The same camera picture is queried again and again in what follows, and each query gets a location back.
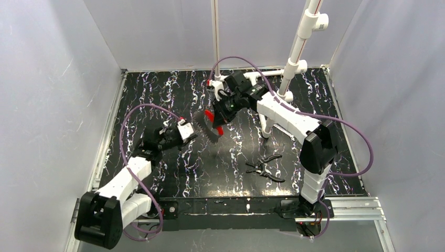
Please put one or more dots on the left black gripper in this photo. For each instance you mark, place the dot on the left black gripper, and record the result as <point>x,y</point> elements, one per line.
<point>173,135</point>

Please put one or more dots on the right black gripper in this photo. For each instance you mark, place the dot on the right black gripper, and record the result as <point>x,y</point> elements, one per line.
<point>220,115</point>

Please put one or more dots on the metal plate with red handle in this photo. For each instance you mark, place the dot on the metal plate with red handle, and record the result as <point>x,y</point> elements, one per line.
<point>210,124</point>

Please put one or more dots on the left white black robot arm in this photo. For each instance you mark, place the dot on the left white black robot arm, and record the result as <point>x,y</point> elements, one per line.
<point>103,214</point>

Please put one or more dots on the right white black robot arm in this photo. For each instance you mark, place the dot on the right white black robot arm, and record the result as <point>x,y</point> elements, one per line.
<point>317,138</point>

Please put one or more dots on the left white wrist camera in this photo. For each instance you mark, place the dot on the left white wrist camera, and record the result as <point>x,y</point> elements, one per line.
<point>185,128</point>

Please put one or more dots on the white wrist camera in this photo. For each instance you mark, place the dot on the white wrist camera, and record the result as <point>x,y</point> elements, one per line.
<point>217,88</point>
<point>185,128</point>

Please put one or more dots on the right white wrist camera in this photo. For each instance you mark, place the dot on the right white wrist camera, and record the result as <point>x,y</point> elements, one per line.
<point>217,88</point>

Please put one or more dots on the black handled pliers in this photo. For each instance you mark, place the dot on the black handled pliers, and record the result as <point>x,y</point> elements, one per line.
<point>259,167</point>

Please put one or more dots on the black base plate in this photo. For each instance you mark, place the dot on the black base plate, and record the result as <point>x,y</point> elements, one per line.
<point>283,213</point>

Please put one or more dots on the aluminium left rail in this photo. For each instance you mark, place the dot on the aluminium left rail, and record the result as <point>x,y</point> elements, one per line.
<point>99,163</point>

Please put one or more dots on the aluminium rail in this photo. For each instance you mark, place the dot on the aluminium rail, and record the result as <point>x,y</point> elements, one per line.
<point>99,163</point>
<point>352,208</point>

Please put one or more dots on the white PVC pipe frame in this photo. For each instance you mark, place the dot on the white PVC pipe frame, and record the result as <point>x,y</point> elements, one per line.
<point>311,20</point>

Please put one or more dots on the aluminium front rail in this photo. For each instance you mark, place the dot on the aluminium front rail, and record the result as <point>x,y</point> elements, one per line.
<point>352,208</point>

